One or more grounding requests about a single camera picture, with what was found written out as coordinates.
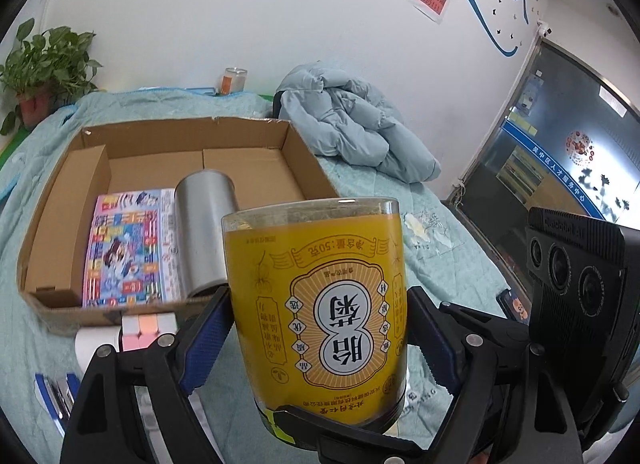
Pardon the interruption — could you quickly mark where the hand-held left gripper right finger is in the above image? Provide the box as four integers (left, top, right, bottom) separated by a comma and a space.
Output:
259, 285, 587, 464

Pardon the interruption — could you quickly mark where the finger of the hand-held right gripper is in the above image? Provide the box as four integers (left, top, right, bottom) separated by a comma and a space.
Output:
440, 301, 531, 341

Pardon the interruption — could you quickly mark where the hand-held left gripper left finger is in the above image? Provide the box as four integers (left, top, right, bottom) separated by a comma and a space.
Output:
60, 287, 234, 464

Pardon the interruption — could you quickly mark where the pastel puzzle cube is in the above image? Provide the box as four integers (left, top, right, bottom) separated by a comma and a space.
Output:
120, 313, 178, 351

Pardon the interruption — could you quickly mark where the yellow label jar black lid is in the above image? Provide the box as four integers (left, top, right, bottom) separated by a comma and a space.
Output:
221, 198, 408, 445

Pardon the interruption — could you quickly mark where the silver metal canister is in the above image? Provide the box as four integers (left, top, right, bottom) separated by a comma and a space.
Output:
173, 170, 237, 295

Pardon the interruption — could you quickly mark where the colourful cartoon board game box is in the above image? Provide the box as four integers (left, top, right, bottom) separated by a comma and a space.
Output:
81, 188, 181, 307

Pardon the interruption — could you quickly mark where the brown cardboard box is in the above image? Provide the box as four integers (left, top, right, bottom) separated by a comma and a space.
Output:
16, 117, 342, 329

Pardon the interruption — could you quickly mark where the dark phone at bed edge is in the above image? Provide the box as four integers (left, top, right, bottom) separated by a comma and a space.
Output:
497, 289, 531, 322

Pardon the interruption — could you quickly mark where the white tape roll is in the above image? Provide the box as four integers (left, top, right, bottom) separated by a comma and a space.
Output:
75, 327, 122, 370

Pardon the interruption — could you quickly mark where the glass door with posters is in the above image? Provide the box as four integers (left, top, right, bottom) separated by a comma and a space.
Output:
442, 39, 640, 325

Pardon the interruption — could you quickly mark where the blue stapler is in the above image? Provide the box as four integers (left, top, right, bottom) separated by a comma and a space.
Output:
34, 371, 81, 437

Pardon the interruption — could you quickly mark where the light blue puffer jacket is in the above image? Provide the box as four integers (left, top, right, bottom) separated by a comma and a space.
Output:
272, 62, 443, 184

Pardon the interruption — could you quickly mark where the glass jar orange label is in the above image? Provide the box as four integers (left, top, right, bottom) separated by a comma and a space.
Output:
220, 67, 248, 96

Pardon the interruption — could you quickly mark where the green mat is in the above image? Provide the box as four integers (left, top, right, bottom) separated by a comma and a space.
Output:
0, 127, 26, 156

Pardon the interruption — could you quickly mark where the small potted green plant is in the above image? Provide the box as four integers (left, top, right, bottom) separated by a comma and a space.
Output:
0, 18, 103, 136

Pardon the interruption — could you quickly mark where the blue wall decal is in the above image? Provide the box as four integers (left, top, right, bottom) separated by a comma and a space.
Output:
412, 0, 531, 58

